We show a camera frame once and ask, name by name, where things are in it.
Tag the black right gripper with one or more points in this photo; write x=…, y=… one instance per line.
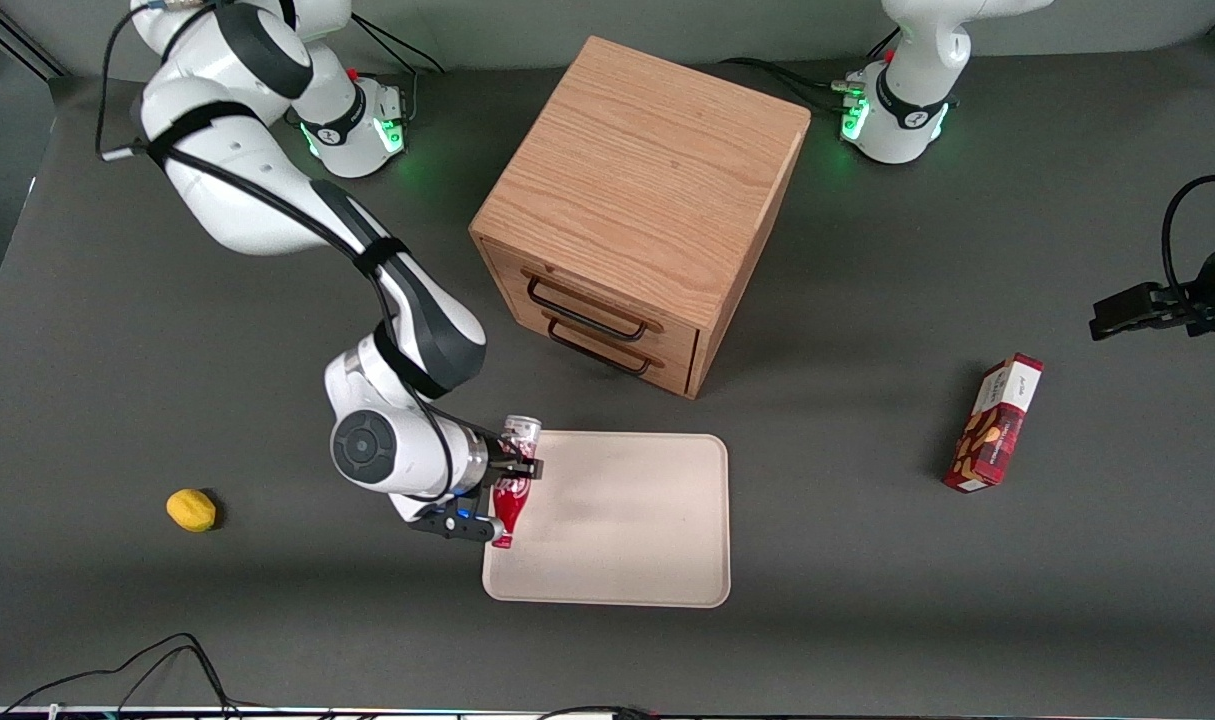
x=497, y=456

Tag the red coke bottle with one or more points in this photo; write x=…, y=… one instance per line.
x=510, y=505

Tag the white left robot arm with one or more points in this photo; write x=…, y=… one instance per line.
x=912, y=90

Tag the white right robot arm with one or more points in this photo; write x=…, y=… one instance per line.
x=267, y=190

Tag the beige rectangular tray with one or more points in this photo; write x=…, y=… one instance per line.
x=627, y=520

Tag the red cookie box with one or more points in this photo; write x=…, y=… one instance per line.
x=995, y=425

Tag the wooden two-drawer cabinet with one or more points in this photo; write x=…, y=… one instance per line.
x=647, y=180

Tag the yellow lemon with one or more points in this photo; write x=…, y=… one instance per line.
x=191, y=509

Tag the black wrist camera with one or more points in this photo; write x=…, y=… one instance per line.
x=457, y=524

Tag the black aluminium frame rail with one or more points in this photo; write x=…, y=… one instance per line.
x=17, y=48

